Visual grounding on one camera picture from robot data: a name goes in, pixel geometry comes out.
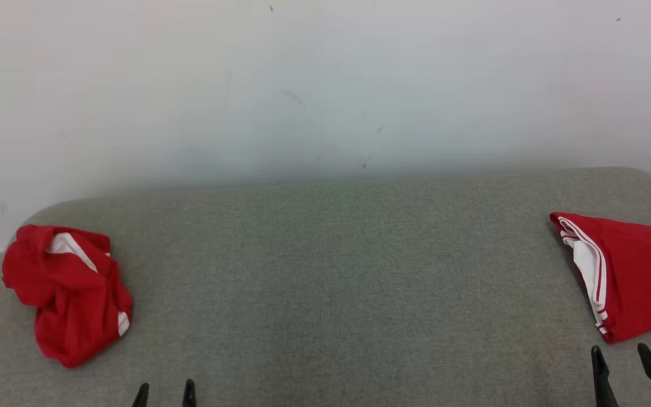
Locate grey fabric sofa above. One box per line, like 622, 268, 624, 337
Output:
0, 166, 651, 407

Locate red Bulls basketball jersey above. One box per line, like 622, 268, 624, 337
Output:
549, 212, 651, 345

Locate red shorts with white stripes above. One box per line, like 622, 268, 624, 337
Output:
1, 224, 133, 370

